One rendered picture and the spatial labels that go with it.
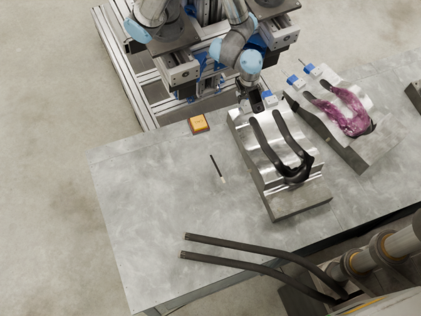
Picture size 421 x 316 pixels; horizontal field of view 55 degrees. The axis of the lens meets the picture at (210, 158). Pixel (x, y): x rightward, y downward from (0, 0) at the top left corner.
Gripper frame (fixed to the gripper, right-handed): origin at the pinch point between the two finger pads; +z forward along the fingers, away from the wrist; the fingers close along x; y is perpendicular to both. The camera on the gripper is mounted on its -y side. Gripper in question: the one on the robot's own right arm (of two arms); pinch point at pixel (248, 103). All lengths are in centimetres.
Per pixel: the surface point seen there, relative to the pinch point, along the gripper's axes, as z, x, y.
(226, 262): -4, 32, -57
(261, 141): 4.4, 0.5, -16.2
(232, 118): 4.1, 8.2, -2.2
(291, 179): 3.0, -4.4, -35.6
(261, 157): 0.0, 4.0, -23.6
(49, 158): 86, 113, 42
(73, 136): 90, 96, 52
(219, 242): -3, 32, -49
